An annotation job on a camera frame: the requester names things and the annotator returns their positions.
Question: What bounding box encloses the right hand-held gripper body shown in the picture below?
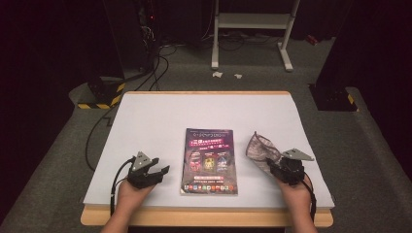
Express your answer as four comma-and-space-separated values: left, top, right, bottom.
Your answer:
274, 148, 316, 186

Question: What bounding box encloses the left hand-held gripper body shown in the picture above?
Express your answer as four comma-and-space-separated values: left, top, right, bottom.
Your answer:
126, 150, 164, 190

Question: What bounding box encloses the grey striped cloth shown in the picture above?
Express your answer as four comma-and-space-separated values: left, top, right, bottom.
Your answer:
245, 130, 283, 176

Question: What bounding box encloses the glossy paperback magazine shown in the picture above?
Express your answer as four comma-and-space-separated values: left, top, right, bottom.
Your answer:
180, 127, 239, 196

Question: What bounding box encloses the person's right hand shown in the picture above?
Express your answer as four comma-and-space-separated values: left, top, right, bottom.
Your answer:
275, 176, 313, 216

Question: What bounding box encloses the person's left hand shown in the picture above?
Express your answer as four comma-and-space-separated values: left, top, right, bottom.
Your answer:
115, 179, 156, 215

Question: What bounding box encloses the black base with striped edge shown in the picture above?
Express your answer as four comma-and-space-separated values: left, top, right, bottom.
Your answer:
309, 83, 359, 113
77, 76, 126, 111

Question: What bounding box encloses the dark equipment rack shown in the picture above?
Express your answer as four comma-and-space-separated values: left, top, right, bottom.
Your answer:
135, 0, 163, 71

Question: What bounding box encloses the white metal stand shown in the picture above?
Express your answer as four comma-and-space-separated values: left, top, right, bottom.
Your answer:
211, 0, 300, 73

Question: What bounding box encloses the left hand-held gripper black cable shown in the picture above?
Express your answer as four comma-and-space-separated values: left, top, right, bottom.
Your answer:
110, 157, 135, 217

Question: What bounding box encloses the hand-held gripper black cable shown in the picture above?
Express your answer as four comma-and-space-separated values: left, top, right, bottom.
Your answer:
302, 171, 318, 224
110, 157, 135, 217

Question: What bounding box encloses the right hand-held gripper black cable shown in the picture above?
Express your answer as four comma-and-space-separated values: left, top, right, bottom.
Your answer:
302, 171, 318, 224

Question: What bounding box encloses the thin black floor cable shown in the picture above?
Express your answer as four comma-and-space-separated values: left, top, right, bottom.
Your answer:
85, 106, 119, 173

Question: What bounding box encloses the black floor cable bundle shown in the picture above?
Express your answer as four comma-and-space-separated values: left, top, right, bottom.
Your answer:
134, 43, 178, 92

